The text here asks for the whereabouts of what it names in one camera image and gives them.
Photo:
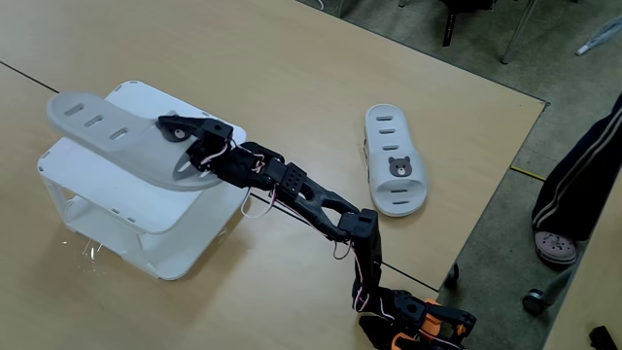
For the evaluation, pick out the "white bear slipper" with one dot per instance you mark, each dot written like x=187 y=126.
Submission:
x=402 y=140
x=131 y=146

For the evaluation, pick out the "white two-tier box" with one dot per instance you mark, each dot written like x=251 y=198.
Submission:
x=121 y=194

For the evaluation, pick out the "black chair part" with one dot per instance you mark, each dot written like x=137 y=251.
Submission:
x=449 y=26

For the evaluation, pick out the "table caster wheel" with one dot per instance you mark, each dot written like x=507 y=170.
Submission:
x=452 y=277

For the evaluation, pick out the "metal chair leg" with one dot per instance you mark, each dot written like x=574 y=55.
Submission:
x=517 y=31

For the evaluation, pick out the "chair caster wheel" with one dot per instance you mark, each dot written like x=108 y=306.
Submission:
x=533 y=300

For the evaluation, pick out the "person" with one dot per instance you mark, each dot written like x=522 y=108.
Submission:
x=573 y=189

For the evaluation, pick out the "grey folded umbrella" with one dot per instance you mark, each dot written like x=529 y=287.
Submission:
x=602 y=34

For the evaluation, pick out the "small black object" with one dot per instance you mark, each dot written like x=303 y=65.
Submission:
x=602 y=340

